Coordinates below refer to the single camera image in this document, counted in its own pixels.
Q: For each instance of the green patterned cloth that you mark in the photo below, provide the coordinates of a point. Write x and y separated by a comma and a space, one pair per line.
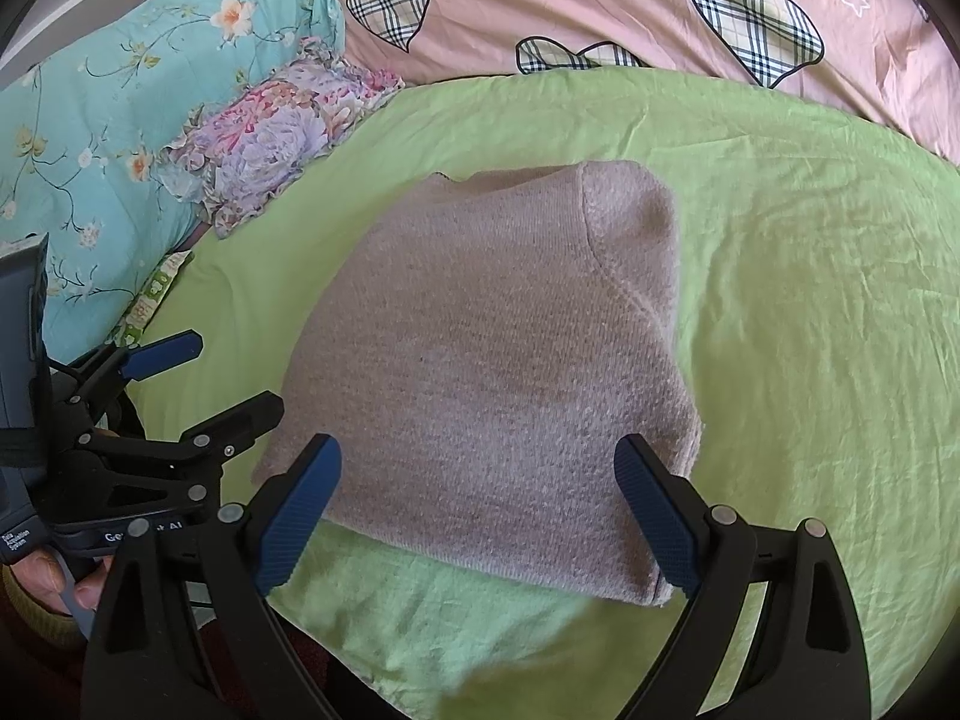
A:
154, 300

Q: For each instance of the purple floral pillow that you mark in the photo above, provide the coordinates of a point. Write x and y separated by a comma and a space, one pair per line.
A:
270, 135

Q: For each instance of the pink quilt with plaid hearts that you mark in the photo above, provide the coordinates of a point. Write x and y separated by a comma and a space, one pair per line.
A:
600, 0

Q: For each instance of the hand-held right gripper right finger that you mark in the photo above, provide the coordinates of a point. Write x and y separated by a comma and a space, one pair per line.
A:
656, 517

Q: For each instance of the person's left hand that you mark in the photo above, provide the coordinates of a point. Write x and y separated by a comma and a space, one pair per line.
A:
90, 589

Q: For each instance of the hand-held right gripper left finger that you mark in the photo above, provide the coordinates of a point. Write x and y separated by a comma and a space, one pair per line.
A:
296, 514

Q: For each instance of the person's left forearm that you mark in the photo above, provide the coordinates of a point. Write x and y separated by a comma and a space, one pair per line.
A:
34, 619

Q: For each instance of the beige knit sweater brown cuffs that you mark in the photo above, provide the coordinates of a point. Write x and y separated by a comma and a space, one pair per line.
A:
495, 360

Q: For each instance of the light green bed sheet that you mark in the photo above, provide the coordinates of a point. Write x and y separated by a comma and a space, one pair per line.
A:
810, 315

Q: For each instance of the teal floral pillow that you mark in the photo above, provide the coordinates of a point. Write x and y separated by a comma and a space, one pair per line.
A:
97, 135

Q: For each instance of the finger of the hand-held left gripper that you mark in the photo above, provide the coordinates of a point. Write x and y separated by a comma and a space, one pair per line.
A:
240, 420
161, 356

